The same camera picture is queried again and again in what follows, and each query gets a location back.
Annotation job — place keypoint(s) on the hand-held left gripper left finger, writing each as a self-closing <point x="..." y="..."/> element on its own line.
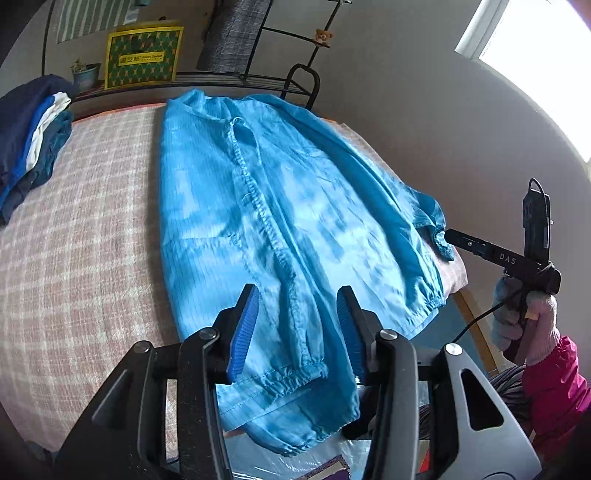
<point x="244" y="327"/>

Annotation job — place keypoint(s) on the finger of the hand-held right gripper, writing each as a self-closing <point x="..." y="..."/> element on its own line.
<point x="466" y="243"/>

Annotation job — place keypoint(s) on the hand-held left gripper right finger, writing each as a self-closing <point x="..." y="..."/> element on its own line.
<point x="348" y="332"/>

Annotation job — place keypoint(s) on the light blue striped jacket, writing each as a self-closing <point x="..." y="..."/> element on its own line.
<point x="300" y="207"/>

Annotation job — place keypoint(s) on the black metal clothes rack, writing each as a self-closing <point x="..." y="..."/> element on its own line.
<point x="316" y="87"/>

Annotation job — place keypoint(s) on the stack of folded clothes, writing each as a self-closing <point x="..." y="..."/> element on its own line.
<point x="51" y="143"/>

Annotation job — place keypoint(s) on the pile of folded dark clothes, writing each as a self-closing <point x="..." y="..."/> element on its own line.
<point x="23" y="115"/>

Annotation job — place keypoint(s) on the person's right hand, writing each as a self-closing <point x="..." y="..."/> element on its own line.
<point x="545" y="327"/>

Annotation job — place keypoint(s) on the dark striped cloth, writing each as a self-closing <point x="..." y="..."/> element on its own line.
<point x="508" y="392"/>

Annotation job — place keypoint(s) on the window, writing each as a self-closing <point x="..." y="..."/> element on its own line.
<point x="545" y="69"/>

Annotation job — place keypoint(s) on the small teddy bear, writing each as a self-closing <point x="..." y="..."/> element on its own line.
<point x="323" y="37"/>

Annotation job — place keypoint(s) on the bright blue folded garment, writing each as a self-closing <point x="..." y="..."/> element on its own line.
<point x="27" y="152"/>

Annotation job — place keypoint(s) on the yellow green patterned box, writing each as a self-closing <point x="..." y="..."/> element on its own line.
<point x="143" y="60"/>

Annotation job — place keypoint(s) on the grey plaid coat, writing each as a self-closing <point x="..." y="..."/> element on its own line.
<point x="231" y="37"/>

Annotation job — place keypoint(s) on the white folded garment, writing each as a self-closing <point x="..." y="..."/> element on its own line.
<point x="55" y="104"/>

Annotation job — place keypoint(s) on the small potted plant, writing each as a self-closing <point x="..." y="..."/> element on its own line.
<point x="87" y="77"/>

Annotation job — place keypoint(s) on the wooden bed frame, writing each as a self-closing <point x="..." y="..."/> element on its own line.
<point x="485" y="355"/>

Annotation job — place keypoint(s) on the striped wall hanging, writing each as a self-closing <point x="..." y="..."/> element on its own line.
<point x="92" y="16"/>

